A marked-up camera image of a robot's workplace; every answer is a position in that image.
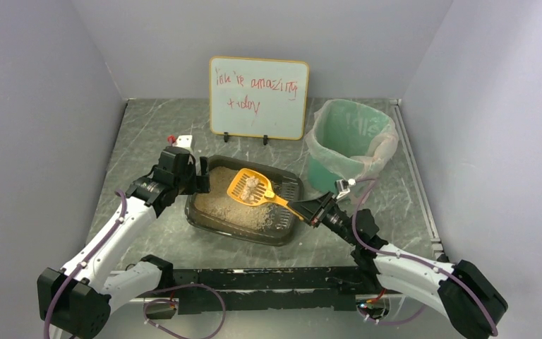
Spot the yellow litter scoop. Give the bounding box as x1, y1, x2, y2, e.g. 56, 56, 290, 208
226, 168, 303, 221

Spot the dark grey litter box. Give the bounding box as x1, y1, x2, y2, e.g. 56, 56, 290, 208
184, 155, 306, 247

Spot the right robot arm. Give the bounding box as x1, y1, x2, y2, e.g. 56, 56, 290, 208
287, 192, 509, 338

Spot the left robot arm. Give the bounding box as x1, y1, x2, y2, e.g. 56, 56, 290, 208
37, 146, 210, 338

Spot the beige cat litter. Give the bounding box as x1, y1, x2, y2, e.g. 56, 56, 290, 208
194, 167, 277, 231

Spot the green trash bin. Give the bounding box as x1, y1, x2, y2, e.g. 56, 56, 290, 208
306, 99, 396, 195

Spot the translucent pink bin liner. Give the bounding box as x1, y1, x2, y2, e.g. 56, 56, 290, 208
303, 99, 400, 184

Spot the whiteboard with red writing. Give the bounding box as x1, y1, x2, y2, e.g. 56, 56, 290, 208
209, 56, 310, 141

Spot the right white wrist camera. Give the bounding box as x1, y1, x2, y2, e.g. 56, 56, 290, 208
335, 179, 356, 201

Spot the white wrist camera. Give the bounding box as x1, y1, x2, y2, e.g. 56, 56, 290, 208
335, 179, 356, 201
167, 135, 195, 153

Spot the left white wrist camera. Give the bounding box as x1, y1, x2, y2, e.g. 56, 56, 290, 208
167, 135, 195, 153

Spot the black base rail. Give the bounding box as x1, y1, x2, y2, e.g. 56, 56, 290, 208
145, 254, 394, 316

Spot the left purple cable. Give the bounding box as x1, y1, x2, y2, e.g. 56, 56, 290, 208
42, 189, 129, 339

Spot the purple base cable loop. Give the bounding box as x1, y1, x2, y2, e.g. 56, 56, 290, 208
143, 282, 229, 339

